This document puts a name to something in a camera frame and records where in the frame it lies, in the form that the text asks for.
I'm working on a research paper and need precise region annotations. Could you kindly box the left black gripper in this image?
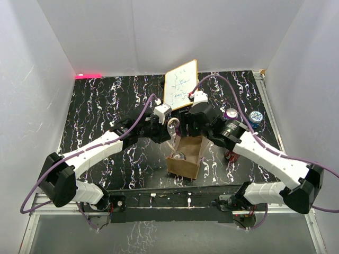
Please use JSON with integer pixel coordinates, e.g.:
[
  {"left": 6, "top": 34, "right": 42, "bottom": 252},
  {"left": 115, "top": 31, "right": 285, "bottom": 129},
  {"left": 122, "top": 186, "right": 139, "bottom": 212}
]
[{"left": 138, "top": 115, "right": 171, "bottom": 144}]

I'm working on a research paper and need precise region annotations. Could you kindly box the patterned canvas tote bag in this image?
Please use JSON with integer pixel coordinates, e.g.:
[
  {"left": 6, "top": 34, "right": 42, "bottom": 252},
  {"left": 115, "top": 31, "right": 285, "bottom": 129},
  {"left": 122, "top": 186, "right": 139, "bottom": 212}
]
[{"left": 166, "top": 117, "right": 212, "bottom": 179}]

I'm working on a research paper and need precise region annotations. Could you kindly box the red soda can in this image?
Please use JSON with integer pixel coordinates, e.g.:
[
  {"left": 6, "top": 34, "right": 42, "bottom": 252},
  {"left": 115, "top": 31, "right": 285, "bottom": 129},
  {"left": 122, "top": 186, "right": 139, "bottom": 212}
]
[{"left": 224, "top": 149, "right": 240, "bottom": 162}]

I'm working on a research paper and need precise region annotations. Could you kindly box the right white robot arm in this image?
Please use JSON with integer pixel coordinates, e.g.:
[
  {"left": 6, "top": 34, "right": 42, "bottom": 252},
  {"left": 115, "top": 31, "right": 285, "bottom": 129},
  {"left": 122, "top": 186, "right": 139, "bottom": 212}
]
[{"left": 177, "top": 102, "right": 324, "bottom": 214}]

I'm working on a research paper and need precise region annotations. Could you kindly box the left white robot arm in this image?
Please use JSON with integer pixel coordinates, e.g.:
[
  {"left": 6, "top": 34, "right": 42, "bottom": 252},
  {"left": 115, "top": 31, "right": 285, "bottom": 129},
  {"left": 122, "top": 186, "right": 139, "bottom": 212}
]
[{"left": 39, "top": 115, "right": 171, "bottom": 211}]

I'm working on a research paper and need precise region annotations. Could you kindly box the blue beverage can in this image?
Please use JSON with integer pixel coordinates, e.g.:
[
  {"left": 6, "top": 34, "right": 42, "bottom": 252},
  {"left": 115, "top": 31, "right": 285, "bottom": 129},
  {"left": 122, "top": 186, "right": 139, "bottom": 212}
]
[{"left": 248, "top": 111, "right": 264, "bottom": 129}]

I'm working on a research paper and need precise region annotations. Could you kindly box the small wood-framed whiteboard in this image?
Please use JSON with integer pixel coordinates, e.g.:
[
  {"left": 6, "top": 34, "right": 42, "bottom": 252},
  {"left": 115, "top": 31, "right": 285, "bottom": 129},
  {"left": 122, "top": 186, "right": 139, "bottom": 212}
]
[{"left": 163, "top": 59, "right": 198, "bottom": 111}]

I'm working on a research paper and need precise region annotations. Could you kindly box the pink tape strip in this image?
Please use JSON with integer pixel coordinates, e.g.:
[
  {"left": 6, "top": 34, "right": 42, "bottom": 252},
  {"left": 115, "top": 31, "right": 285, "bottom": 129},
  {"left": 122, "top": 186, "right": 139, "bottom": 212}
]
[{"left": 75, "top": 74, "right": 102, "bottom": 80}]

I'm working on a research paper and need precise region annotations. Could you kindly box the black front base bar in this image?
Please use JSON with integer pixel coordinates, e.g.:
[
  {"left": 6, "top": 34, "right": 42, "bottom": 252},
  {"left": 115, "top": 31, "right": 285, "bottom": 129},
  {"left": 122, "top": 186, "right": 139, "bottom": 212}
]
[{"left": 108, "top": 185, "right": 252, "bottom": 223}]

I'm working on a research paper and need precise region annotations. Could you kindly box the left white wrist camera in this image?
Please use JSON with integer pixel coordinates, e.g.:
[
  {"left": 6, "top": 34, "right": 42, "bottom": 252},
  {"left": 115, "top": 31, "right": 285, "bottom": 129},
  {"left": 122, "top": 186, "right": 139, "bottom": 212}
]
[{"left": 154, "top": 104, "right": 172, "bottom": 125}]

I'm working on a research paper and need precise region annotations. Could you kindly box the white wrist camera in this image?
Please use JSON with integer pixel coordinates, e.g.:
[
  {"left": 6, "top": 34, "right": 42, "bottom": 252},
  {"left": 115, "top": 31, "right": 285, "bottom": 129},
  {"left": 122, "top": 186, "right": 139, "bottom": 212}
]
[
  {"left": 154, "top": 104, "right": 172, "bottom": 125},
  {"left": 189, "top": 91, "right": 208, "bottom": 106}
]

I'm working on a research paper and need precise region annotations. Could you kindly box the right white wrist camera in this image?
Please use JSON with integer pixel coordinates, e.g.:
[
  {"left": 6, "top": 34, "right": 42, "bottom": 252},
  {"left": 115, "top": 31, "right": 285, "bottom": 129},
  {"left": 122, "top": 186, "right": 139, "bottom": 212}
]
[{"left": 189, "top": 91, "right": 208, "bottom": 106}]

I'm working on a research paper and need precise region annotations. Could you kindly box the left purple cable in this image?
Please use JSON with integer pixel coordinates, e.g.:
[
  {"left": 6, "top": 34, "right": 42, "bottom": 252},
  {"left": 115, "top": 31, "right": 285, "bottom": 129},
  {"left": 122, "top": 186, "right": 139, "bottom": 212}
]
[{"left": 20, "top": 94, "right": 159, "bottom": 214}]

